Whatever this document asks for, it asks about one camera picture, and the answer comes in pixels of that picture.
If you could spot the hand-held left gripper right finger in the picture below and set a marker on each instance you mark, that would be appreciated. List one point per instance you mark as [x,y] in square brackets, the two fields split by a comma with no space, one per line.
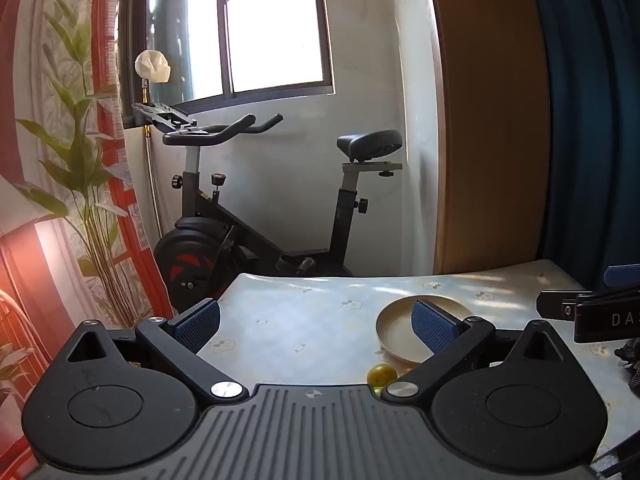
[432,327]

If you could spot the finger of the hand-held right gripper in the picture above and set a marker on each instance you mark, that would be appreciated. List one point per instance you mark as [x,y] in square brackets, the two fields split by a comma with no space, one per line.
[622,276]
[555,304]

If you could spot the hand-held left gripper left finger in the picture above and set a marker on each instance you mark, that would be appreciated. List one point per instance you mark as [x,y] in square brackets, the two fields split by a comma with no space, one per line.
[197,322]

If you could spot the cream round plate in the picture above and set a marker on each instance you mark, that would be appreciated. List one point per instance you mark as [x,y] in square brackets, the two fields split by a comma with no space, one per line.
[395,325]

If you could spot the yellow-green orange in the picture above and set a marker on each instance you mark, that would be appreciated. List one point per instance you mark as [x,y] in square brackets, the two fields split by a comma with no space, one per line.
[382,375]

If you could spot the dark speckled cloth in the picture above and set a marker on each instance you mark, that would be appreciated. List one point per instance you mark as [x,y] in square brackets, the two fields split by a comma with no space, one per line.
[631,365]

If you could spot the black exercise bike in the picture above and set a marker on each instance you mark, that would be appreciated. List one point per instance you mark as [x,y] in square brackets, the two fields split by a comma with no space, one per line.
[200,240]

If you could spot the floral checked tablecloth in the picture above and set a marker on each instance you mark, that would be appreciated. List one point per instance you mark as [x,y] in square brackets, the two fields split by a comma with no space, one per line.
[300,320]

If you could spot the dark blue curtain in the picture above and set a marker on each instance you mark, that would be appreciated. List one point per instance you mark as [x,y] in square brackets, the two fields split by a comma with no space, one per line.
[590,110]

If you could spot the wooden door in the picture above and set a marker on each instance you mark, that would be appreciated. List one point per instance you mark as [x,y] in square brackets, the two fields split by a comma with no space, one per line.
[490,135]

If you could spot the printed plant curtain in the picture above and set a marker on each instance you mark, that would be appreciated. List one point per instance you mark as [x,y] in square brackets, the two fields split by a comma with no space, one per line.
[60,160]

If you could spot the white wrapped knob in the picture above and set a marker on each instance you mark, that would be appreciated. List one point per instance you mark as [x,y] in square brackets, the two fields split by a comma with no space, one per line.
[152,66]

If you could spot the window with dark frame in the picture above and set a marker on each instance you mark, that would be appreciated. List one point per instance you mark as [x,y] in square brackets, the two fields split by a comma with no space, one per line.
[270,25]

